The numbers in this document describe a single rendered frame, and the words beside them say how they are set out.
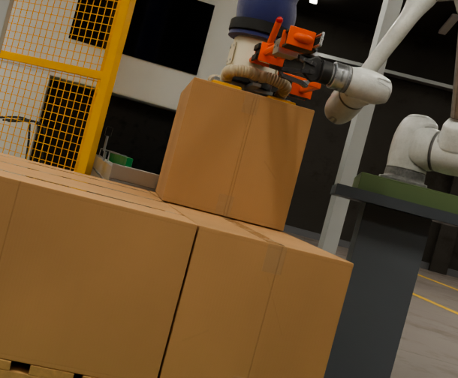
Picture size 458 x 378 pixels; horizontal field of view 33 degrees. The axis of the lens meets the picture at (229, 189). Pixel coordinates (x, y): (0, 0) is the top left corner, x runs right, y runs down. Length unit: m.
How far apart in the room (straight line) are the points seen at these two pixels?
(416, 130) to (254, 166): 0.79
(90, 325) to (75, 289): 0.09
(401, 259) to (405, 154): 0.40
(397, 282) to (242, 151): 0.85
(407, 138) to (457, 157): 0.21
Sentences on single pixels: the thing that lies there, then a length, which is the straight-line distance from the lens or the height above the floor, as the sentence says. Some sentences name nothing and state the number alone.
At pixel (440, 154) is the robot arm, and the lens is 2.97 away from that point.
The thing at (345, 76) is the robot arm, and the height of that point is 1.08.
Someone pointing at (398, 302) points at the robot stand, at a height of 0.38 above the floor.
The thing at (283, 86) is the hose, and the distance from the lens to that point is 2.59.
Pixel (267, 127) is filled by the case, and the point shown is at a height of 0.85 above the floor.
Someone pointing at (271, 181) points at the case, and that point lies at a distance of 2.50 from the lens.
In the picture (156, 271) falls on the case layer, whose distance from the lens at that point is 1.83.
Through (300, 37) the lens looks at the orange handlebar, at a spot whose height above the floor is 1.08.
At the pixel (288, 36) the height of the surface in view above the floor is 1.08.
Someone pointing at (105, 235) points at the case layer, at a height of 0.47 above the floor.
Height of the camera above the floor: 0.67
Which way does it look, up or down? 1 degrees down
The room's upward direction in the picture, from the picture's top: 15 degrees clockwise
